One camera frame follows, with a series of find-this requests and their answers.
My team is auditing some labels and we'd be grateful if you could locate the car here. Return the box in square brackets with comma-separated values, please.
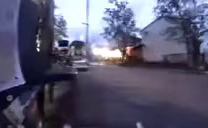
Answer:
[68, 40, 91, 72]

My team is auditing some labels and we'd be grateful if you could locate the small reddish shed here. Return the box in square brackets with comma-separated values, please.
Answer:
[122, 43, 145, 65]

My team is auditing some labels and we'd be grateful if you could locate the tree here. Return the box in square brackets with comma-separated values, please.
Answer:
[154, 0, 208, 70]
[53, 14, 69, 41]
[101, 0, 142, 63]

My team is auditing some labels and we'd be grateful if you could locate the pole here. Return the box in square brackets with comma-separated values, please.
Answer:
[81, 0, 92, 62]

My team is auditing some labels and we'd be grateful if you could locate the white vehicle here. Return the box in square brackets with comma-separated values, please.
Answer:
[56, 39, 72, 56]

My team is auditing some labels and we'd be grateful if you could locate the grey asphalt road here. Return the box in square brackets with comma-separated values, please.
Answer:
[69, 62, 208, 128]

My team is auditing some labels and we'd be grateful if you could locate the white building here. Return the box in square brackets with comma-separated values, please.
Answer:
[139, 16, 194, 65]

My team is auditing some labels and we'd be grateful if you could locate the robot's own part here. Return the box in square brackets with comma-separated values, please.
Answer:
[62, 123, 73, 128]
[135, 121, 144, 128]

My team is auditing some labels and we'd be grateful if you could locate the dark tree trunk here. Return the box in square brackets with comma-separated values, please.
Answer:
[17, 0, 56, 85]

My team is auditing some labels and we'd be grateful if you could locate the white printed banner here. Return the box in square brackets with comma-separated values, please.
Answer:
[0, 0, 27, 96]

